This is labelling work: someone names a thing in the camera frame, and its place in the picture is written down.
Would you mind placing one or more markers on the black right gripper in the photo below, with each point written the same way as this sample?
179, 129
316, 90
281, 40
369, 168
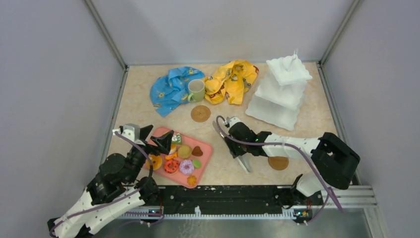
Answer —
234, 150

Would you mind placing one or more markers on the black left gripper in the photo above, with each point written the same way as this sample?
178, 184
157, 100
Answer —
164, 142

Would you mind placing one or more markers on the metal tongs white handle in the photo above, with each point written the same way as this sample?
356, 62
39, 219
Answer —
242, 161

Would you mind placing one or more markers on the round tan muffin cake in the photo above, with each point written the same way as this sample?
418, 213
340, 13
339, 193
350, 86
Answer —
184, 151

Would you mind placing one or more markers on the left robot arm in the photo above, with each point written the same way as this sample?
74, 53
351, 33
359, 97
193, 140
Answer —
122, 183

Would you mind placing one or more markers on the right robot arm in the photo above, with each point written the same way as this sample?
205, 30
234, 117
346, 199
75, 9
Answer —
332, 162

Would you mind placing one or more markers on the yellow orange pastry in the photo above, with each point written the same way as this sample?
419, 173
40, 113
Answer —
173, 149

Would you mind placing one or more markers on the green cake slice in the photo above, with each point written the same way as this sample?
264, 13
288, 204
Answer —
177, 139

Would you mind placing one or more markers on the orange glazed bun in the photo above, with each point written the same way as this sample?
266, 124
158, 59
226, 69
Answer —
154, 161

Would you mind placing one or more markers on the red orange donut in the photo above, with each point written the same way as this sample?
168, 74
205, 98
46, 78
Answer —
171, 166

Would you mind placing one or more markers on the pink plastic tray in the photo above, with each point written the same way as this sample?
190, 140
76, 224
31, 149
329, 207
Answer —
180, 178

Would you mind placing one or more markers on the brown heart cookie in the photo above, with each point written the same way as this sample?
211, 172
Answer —
197, 152

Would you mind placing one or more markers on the green round macaron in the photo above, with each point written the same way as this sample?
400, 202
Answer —
196, 163

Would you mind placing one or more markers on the purple sprinkled donut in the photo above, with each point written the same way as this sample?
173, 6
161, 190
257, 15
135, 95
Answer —
186, 167

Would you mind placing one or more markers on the round wooden coaster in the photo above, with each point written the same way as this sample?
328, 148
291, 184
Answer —
278, 163

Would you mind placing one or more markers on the blue patterned cloth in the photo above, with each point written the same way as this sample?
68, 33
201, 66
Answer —
171, 90

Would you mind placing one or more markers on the woven rattan coaster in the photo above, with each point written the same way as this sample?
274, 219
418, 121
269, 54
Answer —
200, 113

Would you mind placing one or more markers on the orange swirl cookie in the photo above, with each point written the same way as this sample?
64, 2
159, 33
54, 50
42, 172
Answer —
191, 180

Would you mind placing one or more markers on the white tiered dessert stand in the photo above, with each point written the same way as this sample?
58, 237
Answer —
279, 95

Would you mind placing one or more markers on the green mug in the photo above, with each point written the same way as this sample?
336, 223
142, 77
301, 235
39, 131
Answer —
196, 89

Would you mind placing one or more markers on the yellow patterned cloth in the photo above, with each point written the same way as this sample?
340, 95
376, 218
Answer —
230, 81

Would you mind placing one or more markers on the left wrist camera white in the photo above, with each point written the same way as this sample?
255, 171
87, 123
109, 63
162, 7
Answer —
129, 131

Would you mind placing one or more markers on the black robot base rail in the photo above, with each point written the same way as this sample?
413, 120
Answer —
230, 199

